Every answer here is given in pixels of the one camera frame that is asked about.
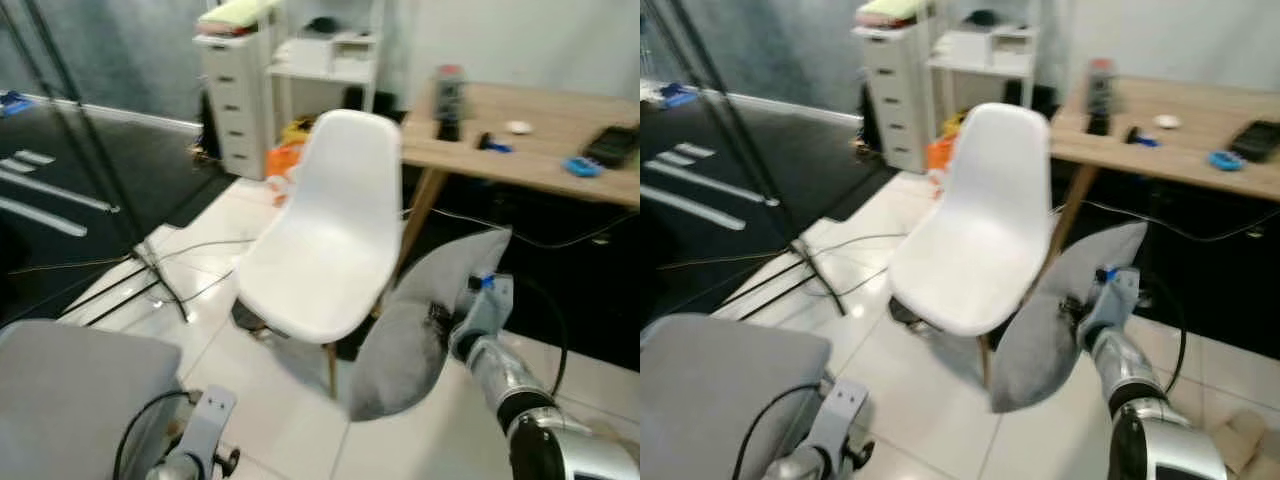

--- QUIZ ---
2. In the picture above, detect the grey pillow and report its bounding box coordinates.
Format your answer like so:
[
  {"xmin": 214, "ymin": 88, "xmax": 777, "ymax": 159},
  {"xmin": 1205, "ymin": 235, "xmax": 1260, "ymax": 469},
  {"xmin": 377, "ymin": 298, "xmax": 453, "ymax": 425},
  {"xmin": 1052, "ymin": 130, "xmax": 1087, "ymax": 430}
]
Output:
[
  {"xmin": 346, "ymin": 227, "xmax": 514, "ymax": 424},
  {"xmin": 989, "ymin": 221, "xmax": 1150, "ymax": 415}
]

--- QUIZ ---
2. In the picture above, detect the white plastic shell chair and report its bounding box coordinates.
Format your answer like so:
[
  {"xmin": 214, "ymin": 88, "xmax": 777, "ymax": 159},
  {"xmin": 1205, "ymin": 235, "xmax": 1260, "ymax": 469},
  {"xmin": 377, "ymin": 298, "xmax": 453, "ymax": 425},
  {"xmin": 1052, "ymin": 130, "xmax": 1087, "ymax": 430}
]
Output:
[
  {"xmin": 887, "ymin": 101, "xmax": 1054, "ymax": 389},
  {"xmin": 234, "ymin": 108, "xmax": 405, "ymax": 401}
]

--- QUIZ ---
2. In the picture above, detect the orange bag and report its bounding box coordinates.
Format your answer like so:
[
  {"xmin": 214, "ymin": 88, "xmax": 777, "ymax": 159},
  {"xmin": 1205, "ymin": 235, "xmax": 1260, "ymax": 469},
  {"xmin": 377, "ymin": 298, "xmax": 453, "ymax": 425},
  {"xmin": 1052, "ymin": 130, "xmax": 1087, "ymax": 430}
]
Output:
[
  {"xmin": 925, "ymin": 134, "xmax": 957, "ymax": 175},
  {"xmin": 265, "ymin": 140, "xmax": 302, "ymax": 183}
]

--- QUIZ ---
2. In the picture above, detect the brown cardboard box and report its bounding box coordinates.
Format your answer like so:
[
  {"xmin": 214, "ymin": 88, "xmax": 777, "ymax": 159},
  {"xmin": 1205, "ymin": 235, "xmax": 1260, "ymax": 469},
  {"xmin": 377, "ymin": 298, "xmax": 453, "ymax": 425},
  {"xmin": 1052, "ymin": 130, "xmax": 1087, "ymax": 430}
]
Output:
[{"xmin": 1218, "ymin": 408, "xmax": 1280, "ymax": 478}]

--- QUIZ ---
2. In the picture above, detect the wooden desk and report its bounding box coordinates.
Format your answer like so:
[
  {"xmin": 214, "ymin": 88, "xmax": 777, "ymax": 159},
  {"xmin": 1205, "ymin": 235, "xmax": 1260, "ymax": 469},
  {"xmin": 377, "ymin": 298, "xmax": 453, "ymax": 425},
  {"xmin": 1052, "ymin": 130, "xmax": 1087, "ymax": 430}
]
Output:
[
  {"xmin": 398, "ymin": 81, "xmax": 641, "ymax": 293},
  {"xmin": 1035, "ymin": 74, "xmax": 1280, "ymax": 291}
]

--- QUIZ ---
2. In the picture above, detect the black flat device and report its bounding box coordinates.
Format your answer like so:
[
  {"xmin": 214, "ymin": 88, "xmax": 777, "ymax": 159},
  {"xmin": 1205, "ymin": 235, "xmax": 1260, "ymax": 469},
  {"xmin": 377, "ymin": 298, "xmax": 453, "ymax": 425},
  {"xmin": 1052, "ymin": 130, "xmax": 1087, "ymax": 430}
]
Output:
[
  {"xmin": 582, "ymin": 124, "xmax": 641, "ymax": 170},
  {"xmin": 1229, "ymin": 119, "xmax": 1280, "ymax": 165}
]

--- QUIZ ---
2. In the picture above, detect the white shelf unit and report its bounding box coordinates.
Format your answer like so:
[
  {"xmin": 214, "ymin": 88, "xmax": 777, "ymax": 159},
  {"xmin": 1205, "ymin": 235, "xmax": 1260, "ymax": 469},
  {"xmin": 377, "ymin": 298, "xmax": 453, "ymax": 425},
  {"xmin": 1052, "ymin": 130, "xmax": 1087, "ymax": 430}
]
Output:
[
  {"xmin": 267, "ymin": 28, "xmax": 382, "ymax": 133},
  {"xmin": 927, "ymin": 22, "xmax": 1042, "ymax": 113}
]

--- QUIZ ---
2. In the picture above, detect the white drawer cabinet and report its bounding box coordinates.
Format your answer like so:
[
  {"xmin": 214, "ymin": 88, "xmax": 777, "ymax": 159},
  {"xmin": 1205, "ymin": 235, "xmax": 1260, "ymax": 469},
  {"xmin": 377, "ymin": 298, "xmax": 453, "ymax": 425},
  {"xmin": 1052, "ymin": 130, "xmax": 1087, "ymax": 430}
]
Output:
[
  {"xmin": 853, "ymin": 17, "xmax": 938, "ymax": 175},
  {"xmin": 193, "ymin": 20, "xmax": 278, "ymax": 182}
]

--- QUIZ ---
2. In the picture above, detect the grey fabric cushion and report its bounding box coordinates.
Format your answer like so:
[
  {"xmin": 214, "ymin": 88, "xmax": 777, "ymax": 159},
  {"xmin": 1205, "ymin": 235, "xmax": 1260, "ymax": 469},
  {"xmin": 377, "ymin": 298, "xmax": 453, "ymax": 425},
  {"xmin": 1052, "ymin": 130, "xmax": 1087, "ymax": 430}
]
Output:
[
  {"xmin": 640, "ymin": 314, "xmax": 834, "ymax": 480},
  {"xmin": 0, "ymin": 319, "xmax": 184, "ymax": 480}
]

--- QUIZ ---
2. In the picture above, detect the yellow green folded cloth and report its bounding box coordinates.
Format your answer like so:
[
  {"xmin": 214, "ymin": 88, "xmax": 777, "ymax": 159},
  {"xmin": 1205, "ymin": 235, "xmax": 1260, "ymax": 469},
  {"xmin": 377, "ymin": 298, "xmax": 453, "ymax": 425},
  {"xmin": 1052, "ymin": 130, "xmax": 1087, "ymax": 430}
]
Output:
[
  {"xmin": 197, "ymin": 0, "xmax": 283, "ymax": 37},
  {"xmin": 857, "ymin": 0, "xmax": 937, "ymax": 30}
]

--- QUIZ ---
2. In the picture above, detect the black tripod stand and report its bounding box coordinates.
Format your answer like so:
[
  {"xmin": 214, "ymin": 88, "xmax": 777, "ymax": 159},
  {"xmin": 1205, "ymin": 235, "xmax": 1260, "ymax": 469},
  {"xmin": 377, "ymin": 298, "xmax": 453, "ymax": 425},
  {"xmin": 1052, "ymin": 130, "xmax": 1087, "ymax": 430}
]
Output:
[
  {"xmin": 0, "ymin": 0, "xmax": 193, "ymax": 328},
  {"xmin": 640, "ymin": 0, "xmax": 853, "ymax": 323}
]

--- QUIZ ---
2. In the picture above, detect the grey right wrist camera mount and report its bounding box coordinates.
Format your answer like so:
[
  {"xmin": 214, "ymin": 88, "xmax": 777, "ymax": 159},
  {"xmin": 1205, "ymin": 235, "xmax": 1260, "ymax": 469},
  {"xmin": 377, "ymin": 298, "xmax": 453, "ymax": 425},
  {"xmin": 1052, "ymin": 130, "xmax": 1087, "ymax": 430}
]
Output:
[
  {"xmin": 1079, "ymin": 264, "xmax": 1142, "ymax": 347},
  {"xmin": 455, "ymin": 271, "xmax": 515, "ymax": 351}
]

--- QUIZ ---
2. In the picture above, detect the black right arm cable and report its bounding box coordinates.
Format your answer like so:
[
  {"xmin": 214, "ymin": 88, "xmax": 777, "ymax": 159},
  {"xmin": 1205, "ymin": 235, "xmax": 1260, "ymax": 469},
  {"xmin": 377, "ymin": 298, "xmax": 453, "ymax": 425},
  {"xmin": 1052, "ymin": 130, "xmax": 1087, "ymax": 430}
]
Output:
[
  {"xmin": 508, "ymin": 273, "xmax": 570, "ymax": 397},
  {"xmin": 1138, "ymin": 268, "xmax": 1190, "ymax": 397}
]

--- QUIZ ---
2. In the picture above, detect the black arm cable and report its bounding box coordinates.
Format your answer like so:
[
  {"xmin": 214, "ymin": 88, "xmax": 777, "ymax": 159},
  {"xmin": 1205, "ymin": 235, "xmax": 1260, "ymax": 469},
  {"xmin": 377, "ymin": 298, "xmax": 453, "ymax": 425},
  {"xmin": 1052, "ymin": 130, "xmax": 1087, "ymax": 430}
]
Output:
[
  {"xmin": 508, "ymin": 273, "xmax": 570, "ymax": 397},
  {"xmin": 1138, "ymin": 268, "xmax": 1190, "ymax": 397},
  {"xmin": 112, "ymin": 389, "xmax": 198, "ymax": 480},
  {"xmin": 732, "ymin": 382, "xmax": 827, "ymax": 480}
]

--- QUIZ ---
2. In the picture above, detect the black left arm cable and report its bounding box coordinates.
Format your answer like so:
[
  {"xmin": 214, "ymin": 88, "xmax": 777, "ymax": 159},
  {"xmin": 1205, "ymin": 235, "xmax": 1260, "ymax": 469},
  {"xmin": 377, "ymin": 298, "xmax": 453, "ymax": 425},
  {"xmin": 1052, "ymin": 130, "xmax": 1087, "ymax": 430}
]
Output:
[
  {"xmin": 112, "ymin": 389, "xmax": 198, "ymax": 480},
  {"xmin": 732, "ymin": 382, "xmax": 827, "ymax": 480}
]

